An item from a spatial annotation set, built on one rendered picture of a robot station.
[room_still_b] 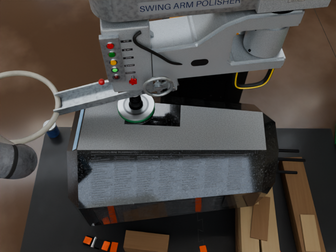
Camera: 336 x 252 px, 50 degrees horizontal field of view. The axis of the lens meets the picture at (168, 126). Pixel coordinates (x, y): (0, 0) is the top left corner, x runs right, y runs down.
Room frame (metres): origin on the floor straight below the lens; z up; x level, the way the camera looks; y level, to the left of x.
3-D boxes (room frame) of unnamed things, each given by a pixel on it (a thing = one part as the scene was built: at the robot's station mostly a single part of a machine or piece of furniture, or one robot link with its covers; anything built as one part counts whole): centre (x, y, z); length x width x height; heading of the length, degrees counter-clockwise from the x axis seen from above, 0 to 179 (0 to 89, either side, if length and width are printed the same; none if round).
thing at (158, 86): (1.09, 0.05, 1.24); 0.15 x 0.10 x 0.15; 98
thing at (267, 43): (1.28, -0.47, 1.39); 0.19 x 0.19 x 0.20
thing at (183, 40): (1.23, -0.20, 1.35); 0.74 x 0.23 x 0.49; 98
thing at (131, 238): (0.59, 0.15, 0.07); 0.30 x 0.12 x 0.12; 83
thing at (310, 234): (0.65, -0.97, 0.13); 0.25 x 0.10 x 0.01; 178
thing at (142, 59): (1.20, 0.11, 1.36); 0.36 x 0.22 x 0.45; 98
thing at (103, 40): (1.07, 0.24, 1.42); 0.08 x 0.03 x 0.28; 98
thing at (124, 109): (1.19, 0.19, 0.89); 0.21 x 0.21 x 0.01
